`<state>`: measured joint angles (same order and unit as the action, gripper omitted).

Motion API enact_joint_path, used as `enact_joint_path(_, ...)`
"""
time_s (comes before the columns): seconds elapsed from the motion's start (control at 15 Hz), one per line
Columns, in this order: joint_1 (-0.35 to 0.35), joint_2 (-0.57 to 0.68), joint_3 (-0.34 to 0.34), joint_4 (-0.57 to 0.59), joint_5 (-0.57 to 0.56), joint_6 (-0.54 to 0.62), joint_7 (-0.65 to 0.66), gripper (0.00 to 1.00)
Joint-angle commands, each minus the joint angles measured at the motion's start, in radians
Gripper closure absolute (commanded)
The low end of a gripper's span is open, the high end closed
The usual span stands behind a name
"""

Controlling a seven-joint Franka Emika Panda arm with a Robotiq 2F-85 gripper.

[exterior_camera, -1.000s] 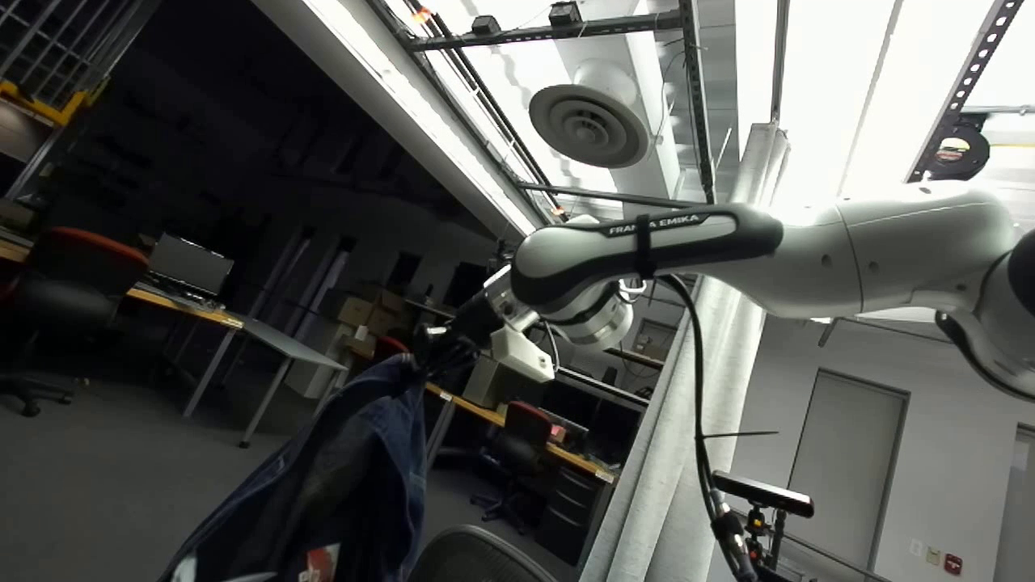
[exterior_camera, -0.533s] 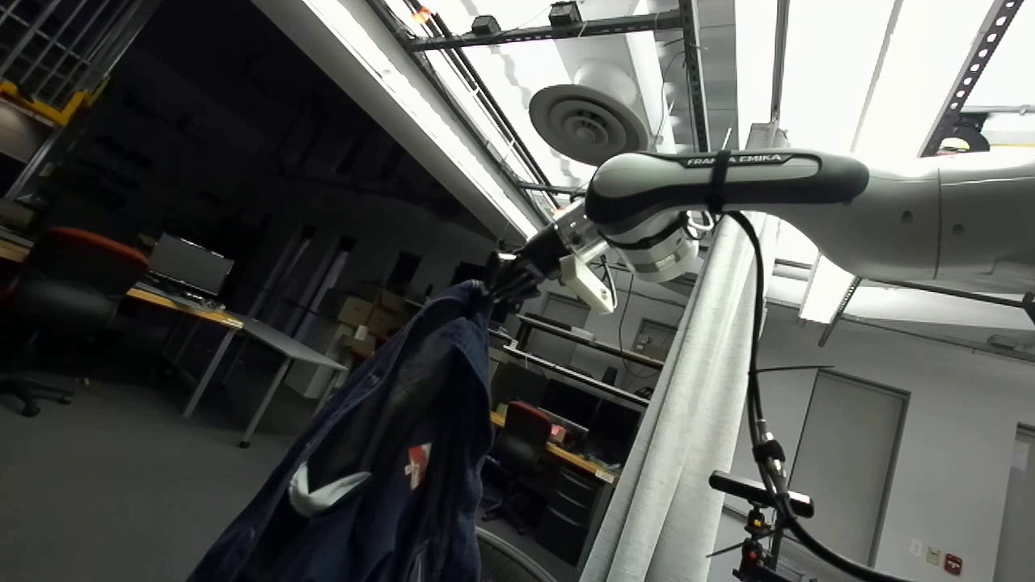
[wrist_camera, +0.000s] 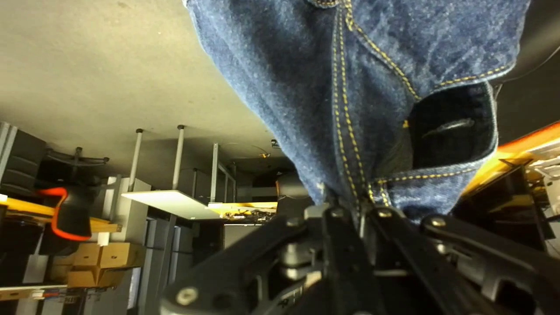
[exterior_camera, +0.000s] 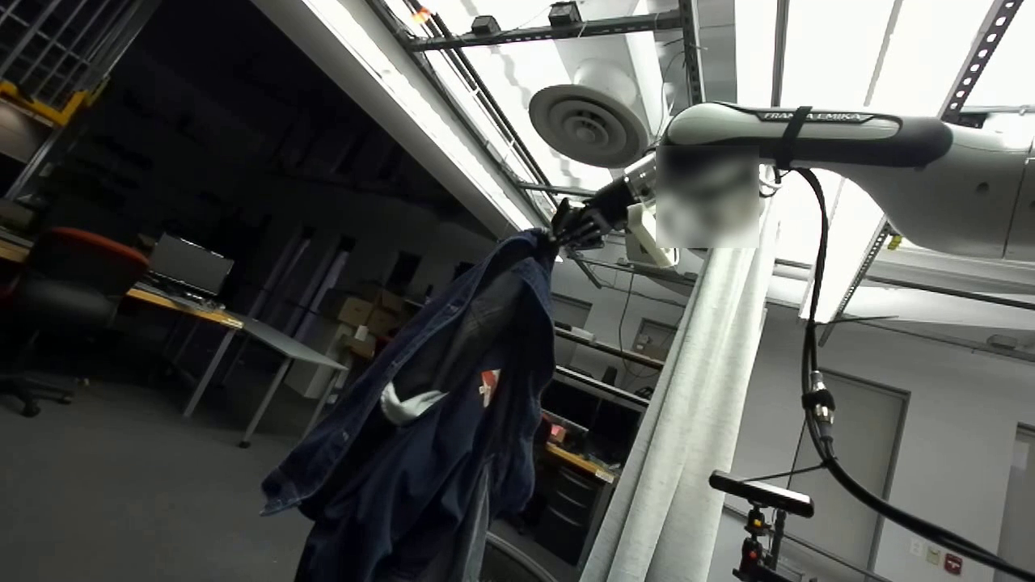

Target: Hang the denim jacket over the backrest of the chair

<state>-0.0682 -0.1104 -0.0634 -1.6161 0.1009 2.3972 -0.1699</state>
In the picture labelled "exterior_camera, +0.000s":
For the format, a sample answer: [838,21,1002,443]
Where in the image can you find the round ceiling air diffuser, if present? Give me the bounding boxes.
[526,81,653,172]

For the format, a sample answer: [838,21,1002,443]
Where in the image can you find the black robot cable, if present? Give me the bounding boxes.
[790,160,1035,582]

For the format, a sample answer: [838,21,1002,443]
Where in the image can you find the orange black office chair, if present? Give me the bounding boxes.
[0,222,153,421]

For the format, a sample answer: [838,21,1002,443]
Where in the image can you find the wooden top desk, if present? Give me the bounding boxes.
[118,277,249,428]

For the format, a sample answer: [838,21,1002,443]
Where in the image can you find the blue denim jacket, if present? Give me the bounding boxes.
[257,226,564,582]

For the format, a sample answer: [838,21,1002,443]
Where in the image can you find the grey metal table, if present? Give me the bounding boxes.
[231,312,350,449]

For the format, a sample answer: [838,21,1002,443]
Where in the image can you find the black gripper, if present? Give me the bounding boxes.
[548,172,653,258]

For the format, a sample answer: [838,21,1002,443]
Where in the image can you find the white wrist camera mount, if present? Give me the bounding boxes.
[624,193,686,270]

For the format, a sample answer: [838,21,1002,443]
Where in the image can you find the black camera on stand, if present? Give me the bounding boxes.
[706,469,819,582]

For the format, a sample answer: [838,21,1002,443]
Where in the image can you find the dark computer monitor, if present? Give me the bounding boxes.
[142,234,235,305]

